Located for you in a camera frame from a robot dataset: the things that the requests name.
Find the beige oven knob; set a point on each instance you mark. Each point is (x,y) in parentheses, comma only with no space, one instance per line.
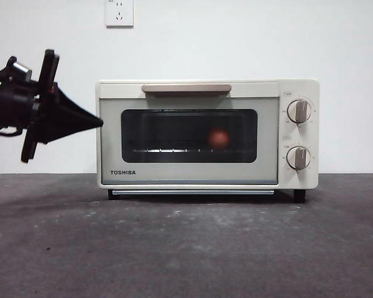
(298,158)
(298,111)

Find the cream Toshiba toaster oven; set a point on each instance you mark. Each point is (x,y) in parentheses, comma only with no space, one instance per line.
(298,90)

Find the white wall socket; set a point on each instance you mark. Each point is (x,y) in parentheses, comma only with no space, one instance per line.
(119,14)

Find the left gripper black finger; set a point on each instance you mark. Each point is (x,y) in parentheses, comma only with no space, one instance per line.
(65,127)
(68,104)

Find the silver oven crumb tray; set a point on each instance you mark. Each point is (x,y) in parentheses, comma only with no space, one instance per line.
(174,192)

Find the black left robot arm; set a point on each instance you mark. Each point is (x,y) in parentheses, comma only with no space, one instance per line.
(6,99)

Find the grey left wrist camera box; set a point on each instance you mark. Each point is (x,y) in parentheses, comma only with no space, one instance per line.
(18,69)

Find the brown egg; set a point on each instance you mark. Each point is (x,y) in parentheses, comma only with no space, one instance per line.
(219,137)

